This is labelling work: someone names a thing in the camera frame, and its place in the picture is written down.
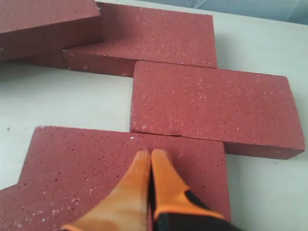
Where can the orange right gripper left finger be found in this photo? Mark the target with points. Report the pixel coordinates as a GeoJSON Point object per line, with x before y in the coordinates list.
{"type": "Point", "coordinates": [126, 207]}

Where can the centre right red brick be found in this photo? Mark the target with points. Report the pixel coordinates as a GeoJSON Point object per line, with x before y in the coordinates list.
{"type": "Point", "coordinates": [67, 171]}

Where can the tilted red brick top back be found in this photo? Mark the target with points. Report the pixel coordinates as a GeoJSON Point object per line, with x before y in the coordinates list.
{"type": "Point", "coordinates": [30, 27]}

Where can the right middle red brick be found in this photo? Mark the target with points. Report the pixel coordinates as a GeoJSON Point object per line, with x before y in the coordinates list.
{"type": "Point", "coordinates": [252, 114]}

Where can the back right red brick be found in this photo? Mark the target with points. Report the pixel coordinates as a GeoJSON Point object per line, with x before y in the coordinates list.
{"type": "Point", "coordinates": [132, 34]}

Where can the back left red brick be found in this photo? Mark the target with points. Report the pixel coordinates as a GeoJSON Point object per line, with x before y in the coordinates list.
{"type": "Point", "coordinates": [53, 59]}

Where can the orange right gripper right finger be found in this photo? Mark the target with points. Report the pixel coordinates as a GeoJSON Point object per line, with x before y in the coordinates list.
{"type": "Point", "coordinates": [176, 208]}

